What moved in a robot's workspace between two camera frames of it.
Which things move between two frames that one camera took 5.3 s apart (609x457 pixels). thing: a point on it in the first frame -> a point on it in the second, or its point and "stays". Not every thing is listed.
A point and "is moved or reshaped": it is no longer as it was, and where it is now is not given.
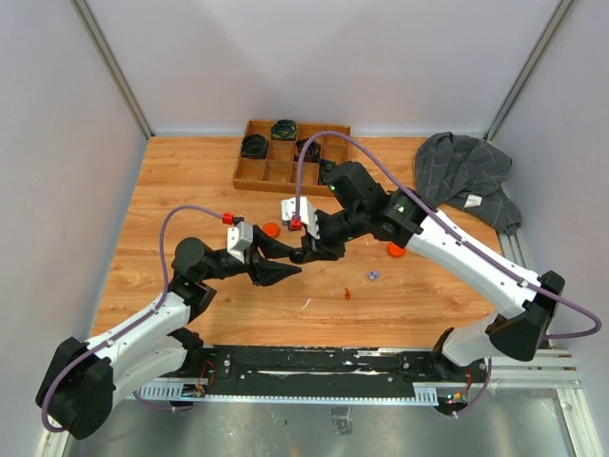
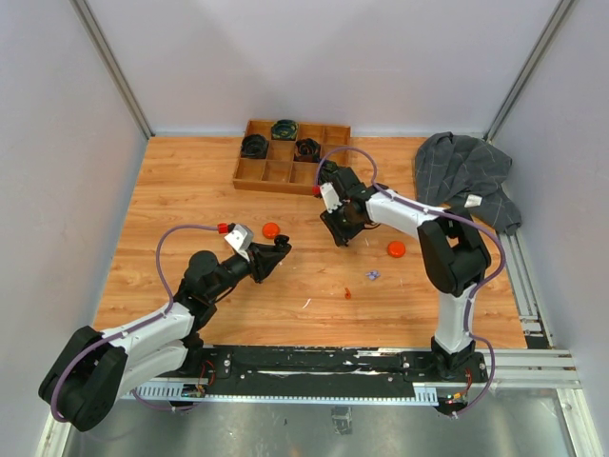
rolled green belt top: [284, 129] stays
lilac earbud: [373, 274] stays
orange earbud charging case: [271, 228] stays
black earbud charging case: [298, 256] is moved or reshaped
